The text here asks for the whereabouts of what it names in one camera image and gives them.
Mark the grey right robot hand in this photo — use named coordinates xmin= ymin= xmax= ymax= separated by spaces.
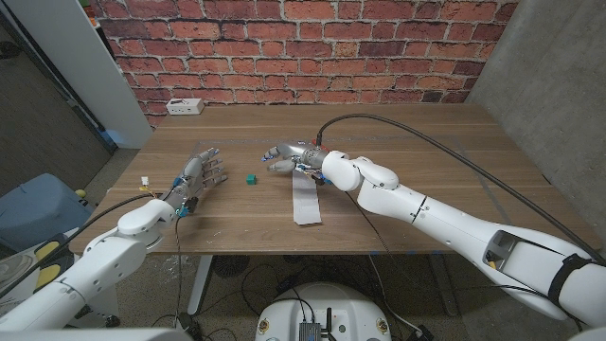
xmin=262 ymin=141 xmax=330 ymax=172

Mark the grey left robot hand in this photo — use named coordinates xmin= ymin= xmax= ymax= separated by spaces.
xmin=168 ymin=148 xmax=229 ymax=209

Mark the white receipt paper strip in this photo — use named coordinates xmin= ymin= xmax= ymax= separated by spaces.
xmin=292 ymin=169 xmax=323 ymax=226

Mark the white power strip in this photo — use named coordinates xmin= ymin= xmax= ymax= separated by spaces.
xmin=165 ymin=98 xmax=205 ymax=117

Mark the black round floor fan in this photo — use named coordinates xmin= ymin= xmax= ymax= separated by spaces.
xmin=211 ymin=255 xmax=251 ymax=278

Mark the red brick print backdrop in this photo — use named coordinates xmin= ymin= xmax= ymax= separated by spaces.
xmin=89 ymin=0 xmax=520 ymax=129

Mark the white table leg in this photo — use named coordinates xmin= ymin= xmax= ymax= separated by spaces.
xmin=187 ymin=255 xmax=214 ymax=316

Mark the blue chair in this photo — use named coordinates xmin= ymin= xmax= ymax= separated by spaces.
xmin=0 ymin=172 xmax=95 ymax=252

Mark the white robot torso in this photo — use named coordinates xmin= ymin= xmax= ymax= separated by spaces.
xmin=254 ymin=282 xmax=393 ymax=341

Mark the yellow and black foot pedal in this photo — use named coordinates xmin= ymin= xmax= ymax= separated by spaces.
xmin=32 ymin=232 xmax=77 ymax=290

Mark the grey electronics module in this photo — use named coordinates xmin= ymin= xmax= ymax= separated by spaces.
xmin=297 ymin=321 xmax=323 ymax=341

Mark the grey table leg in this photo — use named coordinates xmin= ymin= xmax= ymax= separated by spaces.
xmin=428 ymin=253 xmax=460 ymax=317

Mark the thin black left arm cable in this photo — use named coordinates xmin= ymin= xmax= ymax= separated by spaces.
xmin=172 ymin=215 xmax=186 ymax=328

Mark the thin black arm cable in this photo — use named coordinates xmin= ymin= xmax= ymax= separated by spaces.
xmin=172 ymin=215 xmax=186 ymax=328
xmin=344 ymin=190 xmax=397 ymax=260

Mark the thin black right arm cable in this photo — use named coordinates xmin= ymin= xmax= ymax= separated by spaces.
xmin=344 ymin=190 xmax=397 ymax=260

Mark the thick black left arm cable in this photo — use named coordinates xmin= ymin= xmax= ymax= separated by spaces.
xmin=0 ymin=191 xmax=160 ymax=300

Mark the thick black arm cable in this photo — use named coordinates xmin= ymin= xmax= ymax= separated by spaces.
xmin=315 ymin=112 xmax=606 ymax=265
xmin=0 ymin=191 xmax=160 ymax=300

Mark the white wall panel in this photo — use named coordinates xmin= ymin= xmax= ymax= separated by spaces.
xmin=4 ymin=0 xmax=153 ymax=150

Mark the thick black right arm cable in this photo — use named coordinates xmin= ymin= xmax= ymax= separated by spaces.
xmin=315 ymin=112 xmax=606 ymax=265

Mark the white floor cable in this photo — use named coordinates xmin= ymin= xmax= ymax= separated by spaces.
xmin=367 ymin=254 xmax=425 ymax=335

